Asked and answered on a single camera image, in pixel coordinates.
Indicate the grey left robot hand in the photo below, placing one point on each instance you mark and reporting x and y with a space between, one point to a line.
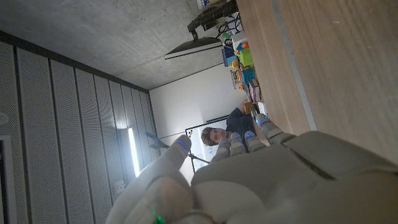
280 186

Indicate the small brown wooden block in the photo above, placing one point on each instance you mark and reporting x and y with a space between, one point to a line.
247 107

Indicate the seated person dark shirt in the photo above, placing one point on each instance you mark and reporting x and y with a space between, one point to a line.
239 123

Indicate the whiteboard on black stand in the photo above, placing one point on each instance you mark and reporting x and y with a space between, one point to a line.
199 146

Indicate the pink card box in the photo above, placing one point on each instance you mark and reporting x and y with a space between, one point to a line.
255 91

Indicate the teal cube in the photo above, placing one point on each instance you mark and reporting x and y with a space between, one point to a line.
248 75

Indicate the green cube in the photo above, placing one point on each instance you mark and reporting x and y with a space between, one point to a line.
246 57

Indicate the colourful puzzle cube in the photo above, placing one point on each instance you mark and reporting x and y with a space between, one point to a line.
242 46

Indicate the white cube box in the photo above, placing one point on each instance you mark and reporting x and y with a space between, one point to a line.
238 36

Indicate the black monitor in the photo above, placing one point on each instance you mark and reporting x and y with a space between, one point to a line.
192 48

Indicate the white canister blue print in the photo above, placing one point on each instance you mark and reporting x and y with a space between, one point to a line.
205 3

